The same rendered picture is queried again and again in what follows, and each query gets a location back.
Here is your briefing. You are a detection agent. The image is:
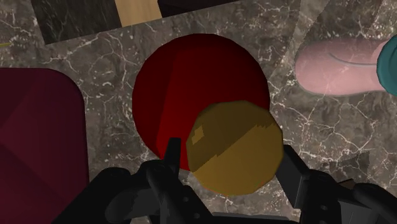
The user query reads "pink cylindrical bottle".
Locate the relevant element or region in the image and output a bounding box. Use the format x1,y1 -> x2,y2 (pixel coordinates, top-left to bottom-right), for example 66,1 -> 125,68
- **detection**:
294,38 -> 392,96

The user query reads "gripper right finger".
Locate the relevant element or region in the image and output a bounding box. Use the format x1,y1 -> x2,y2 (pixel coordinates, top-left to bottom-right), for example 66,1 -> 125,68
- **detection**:
275,144 -> 397,224

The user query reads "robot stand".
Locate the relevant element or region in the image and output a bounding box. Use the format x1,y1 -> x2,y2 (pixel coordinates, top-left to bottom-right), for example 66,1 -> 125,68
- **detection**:
30,0 -> 241,45

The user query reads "dark maroon square plate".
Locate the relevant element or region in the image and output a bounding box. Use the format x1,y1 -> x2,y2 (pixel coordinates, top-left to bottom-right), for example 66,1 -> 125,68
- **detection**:
0,67 -> 91,224

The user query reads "red round plate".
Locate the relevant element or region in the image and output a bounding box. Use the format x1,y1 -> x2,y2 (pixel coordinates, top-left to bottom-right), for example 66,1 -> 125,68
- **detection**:
131,32 -> 271,172

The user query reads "teal bottle cap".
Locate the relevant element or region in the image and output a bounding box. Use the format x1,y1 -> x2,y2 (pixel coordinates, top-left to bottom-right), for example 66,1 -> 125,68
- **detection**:
376,34 -> 397,97

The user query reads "yellow round fruit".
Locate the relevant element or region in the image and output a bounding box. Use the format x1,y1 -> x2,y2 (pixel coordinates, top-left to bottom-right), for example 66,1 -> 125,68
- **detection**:
185,99 -> 285,197

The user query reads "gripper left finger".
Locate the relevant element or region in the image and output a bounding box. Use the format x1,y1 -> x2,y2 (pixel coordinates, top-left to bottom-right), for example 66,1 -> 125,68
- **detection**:
52,137 -> 215,224

